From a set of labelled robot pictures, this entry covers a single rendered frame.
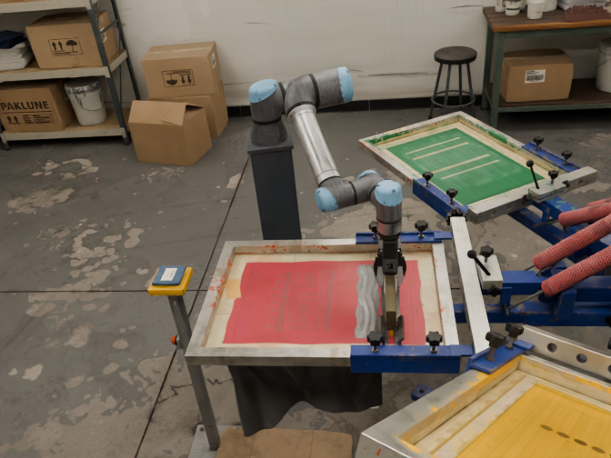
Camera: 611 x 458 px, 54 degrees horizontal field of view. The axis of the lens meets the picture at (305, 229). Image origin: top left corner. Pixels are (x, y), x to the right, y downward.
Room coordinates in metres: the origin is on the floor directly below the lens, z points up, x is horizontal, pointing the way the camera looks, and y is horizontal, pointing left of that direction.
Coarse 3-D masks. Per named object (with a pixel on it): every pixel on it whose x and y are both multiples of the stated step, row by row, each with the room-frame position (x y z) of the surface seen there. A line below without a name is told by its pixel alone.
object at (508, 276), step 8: (504, 272) 1.44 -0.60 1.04; (512, 272) 1.43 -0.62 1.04; (520, 272) 1.43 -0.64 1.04; (528, 272) 1.42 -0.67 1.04; (504, 280) 1.40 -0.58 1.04; (512, 280) 1.39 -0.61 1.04; (520, 280) 1.39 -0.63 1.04; (528, 280) 1.39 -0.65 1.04; (536, 280) 1.38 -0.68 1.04; (512, 288) 1.38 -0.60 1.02; (520, 288) 1.38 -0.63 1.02; (528, 288) 1.38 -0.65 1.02; (536, 288) 1.37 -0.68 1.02
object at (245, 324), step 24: (240, 312) 1.48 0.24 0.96; (264, 312) 1.47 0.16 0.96; (336, 312) 1.43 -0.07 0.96; (408, 312) 1.40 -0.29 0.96; (240, 336) 1.37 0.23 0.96; (264, 336) 1.36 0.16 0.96; (288, 336) 1.35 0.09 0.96; (312, 336) 1.33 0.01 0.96; (336, 336) 1.32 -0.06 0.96; (408, 336) 1.29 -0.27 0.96
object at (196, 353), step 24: (264, 240) 1.83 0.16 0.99; (288, 240) 1.81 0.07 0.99; (312, 240) 1.79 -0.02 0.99; (336, 240) 1.78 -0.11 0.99; (216, 288) 1.57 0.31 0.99; (192, 336) 1.35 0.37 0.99; (456, 336) 1.24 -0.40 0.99; (192, 360) 1.27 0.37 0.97; (216, 360) 1.26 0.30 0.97; (240, 360) 1.25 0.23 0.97; (264, 360) 1.24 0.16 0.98; (288, 360) 1.23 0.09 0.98; (312, 360) 1.22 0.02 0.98; (336, 360) 1.21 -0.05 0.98
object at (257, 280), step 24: (264, 264) 1.72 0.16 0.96; (288, 264) 1.71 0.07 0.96; (312, 264) 1.69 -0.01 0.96; (336, 264) 1.68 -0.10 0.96; (360, 264) 1.66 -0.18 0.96; (408, 264) 1.63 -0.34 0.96; (240, 288) 1.60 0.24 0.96; (264, 288) 1.59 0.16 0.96; (336, 288) 1.55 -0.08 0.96; (408, 288) 1.51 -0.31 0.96
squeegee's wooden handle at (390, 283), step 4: (388, 276) 1.45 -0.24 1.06; (392, 276) 1.45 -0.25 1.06; (388, 280) 1.43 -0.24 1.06; (392, 280) 1.43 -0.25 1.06; (388, 284) 1.41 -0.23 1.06; (392, 284) 1.41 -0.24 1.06; (388, 288) 1.40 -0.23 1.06; (392, 288) 1.39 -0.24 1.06; (388, 292) 1.38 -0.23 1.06; (392, 292) 1.38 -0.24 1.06; (388, 296) 1.36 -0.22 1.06; (392, 296) 1.36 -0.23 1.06; (388, 300) 1.34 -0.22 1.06; (392, 300) 1.34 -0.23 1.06; (388, 304) 1.32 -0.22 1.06; (392, 304) 1.32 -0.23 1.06; (388, 308) 1.31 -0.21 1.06; (392, 308) 1.31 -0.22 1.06; (388, 312) 1.29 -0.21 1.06; (392, 312) 1.29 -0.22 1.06; (388, 316) 1.29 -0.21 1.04; (392, 316) 1.29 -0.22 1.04; (388, 320) 1.29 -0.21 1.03; (392, 320) 1.29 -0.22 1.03; (388, 324) 1.29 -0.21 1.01; (392, 324) 1.29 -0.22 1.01; (388, 328) 1.29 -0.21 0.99; (392, 328) 1.29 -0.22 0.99
